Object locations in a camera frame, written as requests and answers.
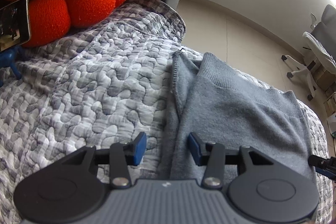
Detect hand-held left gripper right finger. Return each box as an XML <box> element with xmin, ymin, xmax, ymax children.
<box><xmin>187</xmin><ymin>132</ymin><xmax>273</xmax><ymax>189</ymax></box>

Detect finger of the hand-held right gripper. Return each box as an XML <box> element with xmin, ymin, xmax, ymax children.
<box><xmin>308</xmin><ymin>154</ymin><xmax>336</xmax><ymax>180</ymax></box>

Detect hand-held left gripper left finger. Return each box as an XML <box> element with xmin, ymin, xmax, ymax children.
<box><xmin>62</xmin><ymin>132</ymin><xmax>147</xmax><ymax>189</ymax></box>

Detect grey knitted sweater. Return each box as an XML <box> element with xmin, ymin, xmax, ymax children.
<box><xmin>159</xmin><ymin>51</ymin><xmax>317</xmax><ymax>182</ymax></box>

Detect grey quilted blanket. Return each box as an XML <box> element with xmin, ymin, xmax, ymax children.
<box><xmin>0</xmin><ymin>0</ymin><xmax>331</xmax><ymax>224</ymax></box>

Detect white office chair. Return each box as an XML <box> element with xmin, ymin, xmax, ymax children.
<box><xmin>281</xmin><ymin>4</ymin><xmax>336</xmax><ymax>102</ymax></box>

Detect blue phone stand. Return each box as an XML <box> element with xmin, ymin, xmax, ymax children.
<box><xmin>0</xmin><ymin>46</ymin><xmax>27</xmax><ymax>80</ymax></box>

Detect smartphone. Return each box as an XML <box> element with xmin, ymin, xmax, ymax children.
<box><xmin>0</xmin><ymin>0</ymin><xmax>31</xmax><ymax>52</ymax></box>

